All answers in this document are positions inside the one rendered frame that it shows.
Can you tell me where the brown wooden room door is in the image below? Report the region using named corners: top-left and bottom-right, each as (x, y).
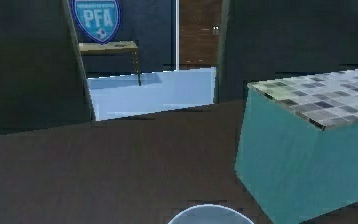
top-left (179, 0), bottom-right (223, 71)

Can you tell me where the tan wooden side table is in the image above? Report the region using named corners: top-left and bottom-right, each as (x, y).
top-left (78, 40), bottom-right (143, 87)

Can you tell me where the teal counter with tiled top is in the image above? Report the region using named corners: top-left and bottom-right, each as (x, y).
top-left (234, 68), bottom-right (358, 224)

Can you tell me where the blue shield wall emblem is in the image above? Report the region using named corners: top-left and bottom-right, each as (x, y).
top-left (69, 0), bottom-right (122, 45)

